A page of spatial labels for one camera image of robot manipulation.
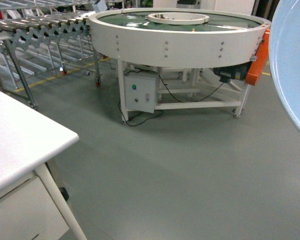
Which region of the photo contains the white round rotary table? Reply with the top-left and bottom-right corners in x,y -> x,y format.
89,8 -> 271,124

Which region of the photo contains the black power cable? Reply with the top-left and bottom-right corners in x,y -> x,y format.
118,73 -> 227,127

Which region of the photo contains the flexible roller conveyor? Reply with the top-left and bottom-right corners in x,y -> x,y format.
0,0 -> 101,109

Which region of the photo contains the orange motor guard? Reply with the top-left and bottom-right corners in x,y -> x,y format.
245,29 -> 270,86

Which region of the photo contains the white electrical control box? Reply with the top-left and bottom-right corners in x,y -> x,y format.
124,71 -> 160,114

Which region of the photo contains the light blue oval tray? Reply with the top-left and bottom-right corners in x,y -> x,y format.
269,0 -> 300,132

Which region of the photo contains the white table cabinet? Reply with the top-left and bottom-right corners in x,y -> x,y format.
0,91 -> 86,240

